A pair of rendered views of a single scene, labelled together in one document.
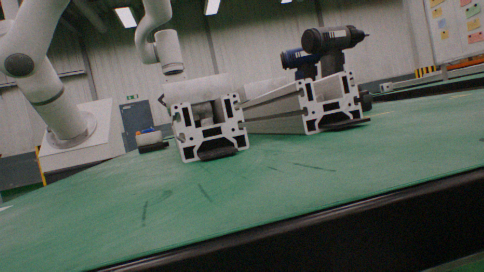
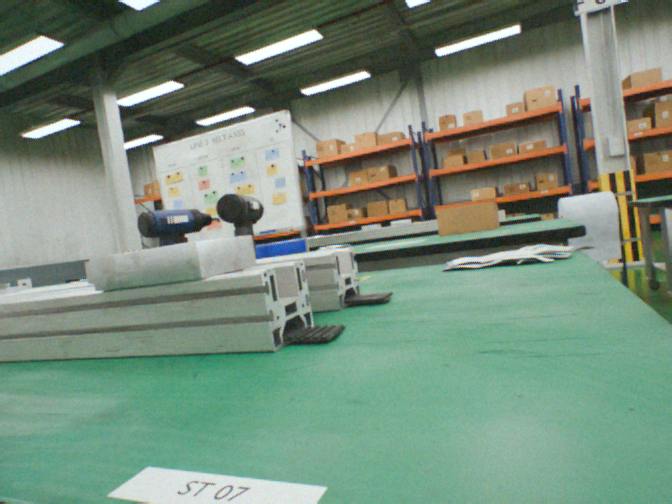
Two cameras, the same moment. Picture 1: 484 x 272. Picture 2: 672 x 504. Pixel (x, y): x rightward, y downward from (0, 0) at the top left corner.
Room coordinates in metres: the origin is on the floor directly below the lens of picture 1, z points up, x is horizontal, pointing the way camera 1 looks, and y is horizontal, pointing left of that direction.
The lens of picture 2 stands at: (0.18, 0.42, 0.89)
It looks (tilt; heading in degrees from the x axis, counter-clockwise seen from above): 3 degrees down; 303
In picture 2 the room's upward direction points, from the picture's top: 8 degrees counter-clockwise
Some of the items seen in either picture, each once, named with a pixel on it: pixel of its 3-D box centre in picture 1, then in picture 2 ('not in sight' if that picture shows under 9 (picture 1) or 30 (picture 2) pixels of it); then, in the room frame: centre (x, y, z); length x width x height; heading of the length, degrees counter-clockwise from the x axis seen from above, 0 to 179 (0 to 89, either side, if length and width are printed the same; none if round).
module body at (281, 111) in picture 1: (263, 114); (148, 297); (0.93, -0.07, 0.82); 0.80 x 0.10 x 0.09; 11
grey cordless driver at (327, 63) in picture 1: (345, 69); (252, 245); (0.85, -0.28, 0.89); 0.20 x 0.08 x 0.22; 115
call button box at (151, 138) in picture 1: (153, 141); not in sight; (1.14, 0.29, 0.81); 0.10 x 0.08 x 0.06; 101
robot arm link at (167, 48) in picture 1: (167, 48); not in sight; (1.34, 0.21, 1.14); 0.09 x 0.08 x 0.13; 96
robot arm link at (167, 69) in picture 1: (174, 69); not in sight; (1.34, 0.20, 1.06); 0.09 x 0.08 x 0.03; 101
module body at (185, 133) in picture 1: (193, 129); (49, 322); (0.89, 0.12, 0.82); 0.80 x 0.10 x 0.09; 11
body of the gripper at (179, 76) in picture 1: (176, 85); not in sight; (1.34, 0.21, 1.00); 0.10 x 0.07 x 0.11; 101
